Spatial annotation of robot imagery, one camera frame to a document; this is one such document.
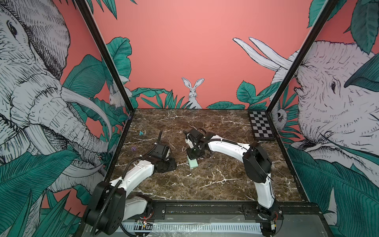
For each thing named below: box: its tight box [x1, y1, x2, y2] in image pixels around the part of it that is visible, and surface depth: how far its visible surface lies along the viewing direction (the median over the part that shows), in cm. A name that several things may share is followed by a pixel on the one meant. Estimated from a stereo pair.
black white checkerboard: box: [248, 110, 276, 142], surface depth 109 cm
